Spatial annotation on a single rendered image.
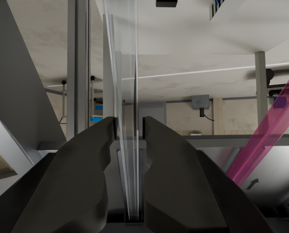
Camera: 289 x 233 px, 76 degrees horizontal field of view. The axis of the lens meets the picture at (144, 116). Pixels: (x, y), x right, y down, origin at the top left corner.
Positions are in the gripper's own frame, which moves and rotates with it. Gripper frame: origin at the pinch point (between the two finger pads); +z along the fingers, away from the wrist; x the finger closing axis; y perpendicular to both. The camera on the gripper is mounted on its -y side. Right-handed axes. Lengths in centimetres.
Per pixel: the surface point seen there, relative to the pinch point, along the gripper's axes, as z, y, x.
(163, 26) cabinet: 57, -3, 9
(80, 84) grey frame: 27.1, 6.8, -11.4
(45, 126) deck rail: 4.3, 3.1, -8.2
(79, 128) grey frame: 22.2, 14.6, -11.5
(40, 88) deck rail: 5.2, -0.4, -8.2
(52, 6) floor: 161, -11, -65
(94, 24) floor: 183, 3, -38
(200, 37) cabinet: 64, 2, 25
